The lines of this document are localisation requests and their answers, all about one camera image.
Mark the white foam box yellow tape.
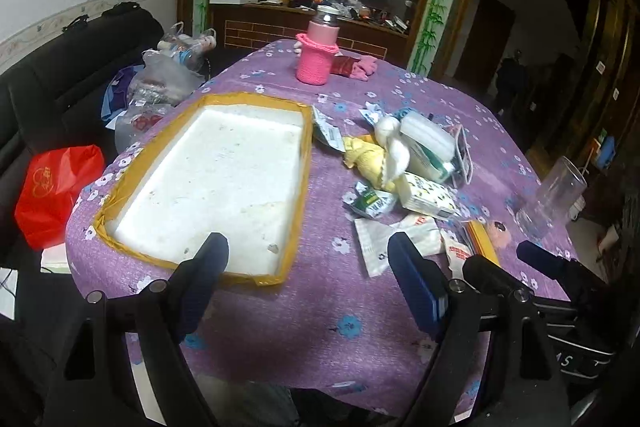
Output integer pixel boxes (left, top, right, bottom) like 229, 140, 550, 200
94, 92, 314, 288

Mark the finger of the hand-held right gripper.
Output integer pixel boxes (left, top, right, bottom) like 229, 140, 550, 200
462, 254, 533, 308
516, 240, 608, 308

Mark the blue container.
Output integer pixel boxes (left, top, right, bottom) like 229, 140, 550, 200
595, 136, 617, 168

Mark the white packet red print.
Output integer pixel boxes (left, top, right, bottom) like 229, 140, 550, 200
442, 228, 474, 281

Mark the clear plastic bag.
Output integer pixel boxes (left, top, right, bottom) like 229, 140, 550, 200
114, 49, 206, 150

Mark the pile of small counter items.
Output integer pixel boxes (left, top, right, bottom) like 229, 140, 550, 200
260, 0, 416, 35

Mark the clear glass cup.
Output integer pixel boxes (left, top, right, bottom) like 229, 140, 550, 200
515, 156, 589, 244

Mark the tissue pack green label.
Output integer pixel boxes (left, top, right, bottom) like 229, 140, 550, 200
400, 113, 455, 184

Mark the tissue pack black yellow print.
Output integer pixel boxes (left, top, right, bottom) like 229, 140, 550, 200
400, 172, 462, 221

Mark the plain white packet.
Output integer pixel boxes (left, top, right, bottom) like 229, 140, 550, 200
354, 213, 444, 279

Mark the red plastic bag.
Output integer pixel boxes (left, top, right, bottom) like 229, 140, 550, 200
15, 145, 106, 251

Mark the pink bottle with knit sleeve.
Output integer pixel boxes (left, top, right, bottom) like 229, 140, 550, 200
295, 5, 342, 86

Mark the small green white packet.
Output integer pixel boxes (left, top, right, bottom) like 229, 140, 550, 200
342, 181, 397, 221

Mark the purple floral tablecloth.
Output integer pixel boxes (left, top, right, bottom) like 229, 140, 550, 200
65, 39, 581, 418

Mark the red pouch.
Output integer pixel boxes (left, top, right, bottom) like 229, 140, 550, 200
331, 56, 361, 78

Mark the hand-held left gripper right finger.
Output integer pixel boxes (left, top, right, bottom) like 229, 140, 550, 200
387, 232, 571, 427

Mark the black sofa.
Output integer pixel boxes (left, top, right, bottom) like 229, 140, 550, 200
0, 3, 167, 258

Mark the white packet blue print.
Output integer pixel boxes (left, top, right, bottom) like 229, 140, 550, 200
361, 102, 385, 128

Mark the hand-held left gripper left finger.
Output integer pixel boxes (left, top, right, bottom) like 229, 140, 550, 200
55, 232, 231, 427

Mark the pink cloth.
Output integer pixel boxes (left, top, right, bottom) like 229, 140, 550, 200
350, 55, 379, 82

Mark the cartoon printed clear pouch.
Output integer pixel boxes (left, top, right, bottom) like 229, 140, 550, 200
450, 124, 474, 188

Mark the blue garment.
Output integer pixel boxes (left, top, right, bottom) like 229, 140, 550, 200
101, 67, 137, 124

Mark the pale yellow cloth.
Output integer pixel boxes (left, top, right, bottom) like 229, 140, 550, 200
342, 136, 397, 194

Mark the white rolled towel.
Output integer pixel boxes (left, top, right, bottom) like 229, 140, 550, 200
375, 116, 412, 188

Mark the plastic bag with bottles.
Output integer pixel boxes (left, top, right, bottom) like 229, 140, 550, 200
157, 22, 217, 72

